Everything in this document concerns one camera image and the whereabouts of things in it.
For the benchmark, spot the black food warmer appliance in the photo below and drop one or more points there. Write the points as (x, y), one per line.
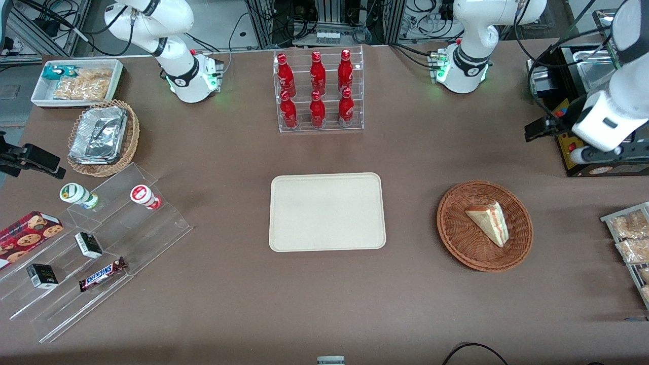
(565, 157)

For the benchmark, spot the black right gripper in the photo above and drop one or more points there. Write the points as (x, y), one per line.
(14, 154)

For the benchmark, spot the triangular sandwich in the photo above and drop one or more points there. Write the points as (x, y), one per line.
(489, 220)

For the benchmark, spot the teal snack packet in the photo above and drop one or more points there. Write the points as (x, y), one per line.
(58, 72)

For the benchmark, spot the clear pack of pastries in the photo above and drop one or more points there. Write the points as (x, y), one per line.
(631, 223)
(645, 275)
(646, 293)
(634, 251)

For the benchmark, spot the clear bag of crackers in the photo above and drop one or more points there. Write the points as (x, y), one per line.
(81, 88)
(95, 73)

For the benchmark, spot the aluminium frame rack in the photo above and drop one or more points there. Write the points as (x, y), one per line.
(329, 15)

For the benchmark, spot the steel warmer pan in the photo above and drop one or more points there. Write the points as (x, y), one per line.
(596, 71)

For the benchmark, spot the tray of packaged snacks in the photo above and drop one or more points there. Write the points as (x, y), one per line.
(611, 219)

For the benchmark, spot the small grey device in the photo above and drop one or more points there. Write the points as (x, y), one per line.
(330, 360)

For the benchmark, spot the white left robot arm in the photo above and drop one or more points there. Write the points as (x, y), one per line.
(471, 50)

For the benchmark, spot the brown wicker basket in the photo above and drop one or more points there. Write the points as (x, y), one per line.
(456, 228)

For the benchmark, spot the beige plastic tray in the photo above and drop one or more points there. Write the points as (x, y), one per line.
(327, 213)

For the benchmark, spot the small black box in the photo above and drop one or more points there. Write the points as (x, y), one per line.
(41, 276)
(87, 244)

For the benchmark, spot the white rectangular snack bin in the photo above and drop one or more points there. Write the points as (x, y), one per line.
(45, 96)

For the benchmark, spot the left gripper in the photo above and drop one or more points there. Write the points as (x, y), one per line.
(567, 118)

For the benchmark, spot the red-label yogurt bottle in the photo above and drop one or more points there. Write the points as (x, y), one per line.
(141, 194)

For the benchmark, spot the Snickers chocolate bar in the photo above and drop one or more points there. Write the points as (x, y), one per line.
(101, 275)

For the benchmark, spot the green-lidded cup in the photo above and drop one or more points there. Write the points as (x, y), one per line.
(73, 192)

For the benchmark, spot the stack of foil trays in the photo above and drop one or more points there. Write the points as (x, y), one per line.
(99, 134)

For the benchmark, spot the clear acrylic bottle rack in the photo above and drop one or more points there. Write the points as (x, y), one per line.
(304, 126)

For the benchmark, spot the red drink bottle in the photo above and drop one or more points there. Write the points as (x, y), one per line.
(318, 75)
(317, 111)
(345, 73)
(346, 109)
(285, 76)
(288, 111)

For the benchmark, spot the white power strip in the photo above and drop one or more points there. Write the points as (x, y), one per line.
(315, 38)

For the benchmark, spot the clear acrylic stepped shelf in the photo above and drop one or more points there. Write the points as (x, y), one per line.
(127, 238)

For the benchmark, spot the red cookie box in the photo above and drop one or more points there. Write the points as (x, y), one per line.
(25, 235)

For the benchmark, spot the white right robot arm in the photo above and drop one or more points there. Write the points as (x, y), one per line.
(177, 61)

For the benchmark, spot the light wicker basket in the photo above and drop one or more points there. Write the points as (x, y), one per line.
(129, 137)

